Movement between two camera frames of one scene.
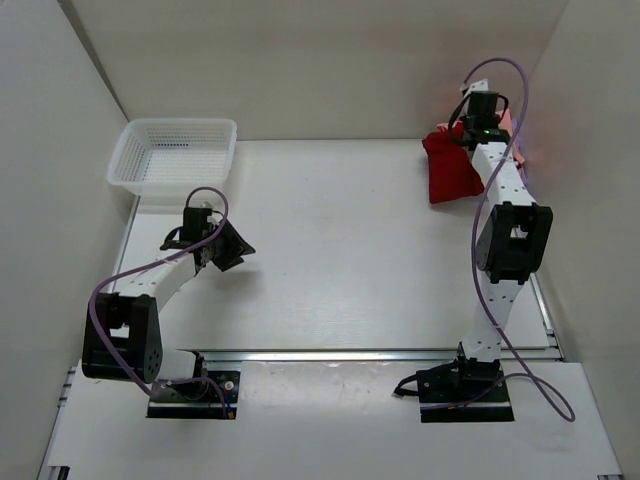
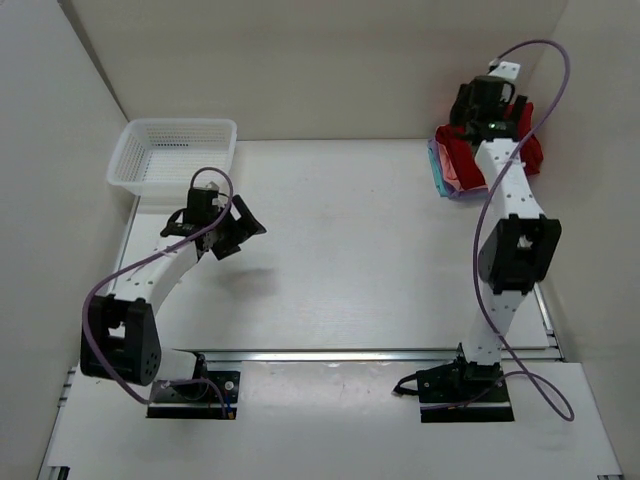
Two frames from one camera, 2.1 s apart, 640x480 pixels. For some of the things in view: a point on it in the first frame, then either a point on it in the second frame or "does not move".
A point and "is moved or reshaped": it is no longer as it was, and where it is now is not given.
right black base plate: (445, 396) does not move
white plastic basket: (154, 156) does not move
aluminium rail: (393, 354) does not move
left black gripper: (237, 247) → (243, 227)
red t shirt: (452, 168) is moved or reshaped
